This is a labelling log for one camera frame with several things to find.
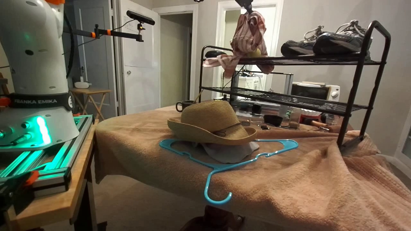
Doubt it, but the red white striped cloth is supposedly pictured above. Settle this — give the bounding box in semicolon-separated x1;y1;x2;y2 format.
203;11;275;79

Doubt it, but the grey cloth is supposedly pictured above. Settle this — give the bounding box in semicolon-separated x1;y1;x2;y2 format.
192;141;260;164

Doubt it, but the dark sneaker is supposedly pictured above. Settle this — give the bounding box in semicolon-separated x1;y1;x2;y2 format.
281;25;325;57
312;20;373;56

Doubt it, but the white toaster oven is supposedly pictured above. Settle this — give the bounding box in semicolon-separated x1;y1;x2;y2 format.
290;81;341;104

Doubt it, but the black mug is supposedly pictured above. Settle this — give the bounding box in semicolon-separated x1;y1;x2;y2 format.
175;100;197;113

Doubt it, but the black bowl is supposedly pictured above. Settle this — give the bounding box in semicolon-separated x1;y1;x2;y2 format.
264;114;284;127

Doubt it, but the straw hat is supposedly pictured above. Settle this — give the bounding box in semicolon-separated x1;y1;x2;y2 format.
167;100;258;144

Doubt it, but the glass jar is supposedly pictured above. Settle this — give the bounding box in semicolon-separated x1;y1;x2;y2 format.
289;107;302;129

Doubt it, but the white door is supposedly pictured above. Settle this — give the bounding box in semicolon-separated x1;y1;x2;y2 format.
118;0;161;115

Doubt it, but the black metal shoe rack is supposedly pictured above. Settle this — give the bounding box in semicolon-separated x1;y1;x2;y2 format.
198;20;392;152

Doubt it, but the grey door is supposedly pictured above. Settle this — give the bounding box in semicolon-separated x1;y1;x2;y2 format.
73;0;118;119

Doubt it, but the blue plastic hanger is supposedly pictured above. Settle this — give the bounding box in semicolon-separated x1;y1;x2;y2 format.
159;138;299;205

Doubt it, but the wooden folding table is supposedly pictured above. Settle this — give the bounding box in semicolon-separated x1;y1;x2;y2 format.
70;87;112;121

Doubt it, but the tan blanket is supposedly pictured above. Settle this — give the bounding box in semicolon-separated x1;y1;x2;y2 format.
94;106;411;231

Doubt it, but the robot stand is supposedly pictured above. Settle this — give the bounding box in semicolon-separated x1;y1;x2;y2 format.
0;115;108;231

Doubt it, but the black orange clamp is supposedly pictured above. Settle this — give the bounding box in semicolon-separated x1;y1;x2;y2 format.
0;170;40;219

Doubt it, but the camera on mount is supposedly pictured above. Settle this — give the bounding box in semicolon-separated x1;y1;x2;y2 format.
72;10;156;43

